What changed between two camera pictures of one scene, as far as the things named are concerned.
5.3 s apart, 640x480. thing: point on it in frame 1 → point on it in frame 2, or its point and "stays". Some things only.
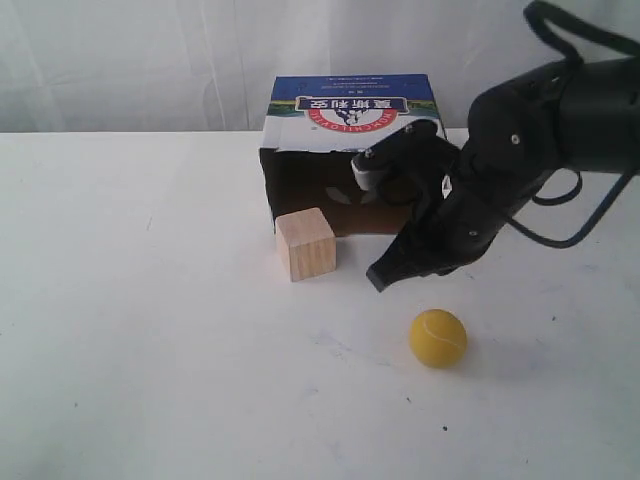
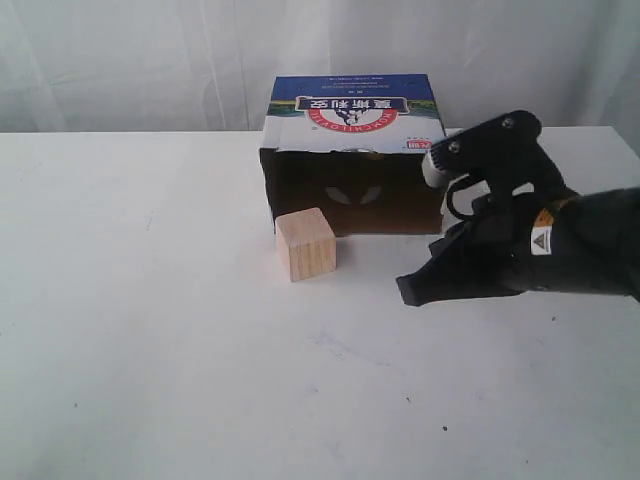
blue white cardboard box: [316, 125] stays
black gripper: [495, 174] → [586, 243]
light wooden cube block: [307, 243] stays
